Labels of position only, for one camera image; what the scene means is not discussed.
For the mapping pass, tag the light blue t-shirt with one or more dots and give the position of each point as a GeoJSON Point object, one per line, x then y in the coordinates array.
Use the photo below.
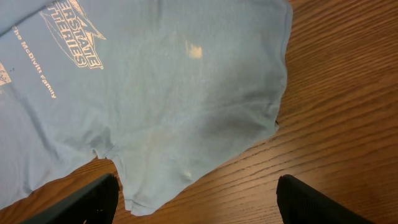
{"type": "Point", "coordinates": [168, 90]}

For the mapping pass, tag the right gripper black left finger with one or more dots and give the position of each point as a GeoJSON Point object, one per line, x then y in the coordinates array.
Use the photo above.
{"type": "Point", "coordinates": [95, 203]}

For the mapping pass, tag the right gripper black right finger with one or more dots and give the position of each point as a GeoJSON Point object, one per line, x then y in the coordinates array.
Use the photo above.
{"type": "Point", "coordinates": [299, 203]}

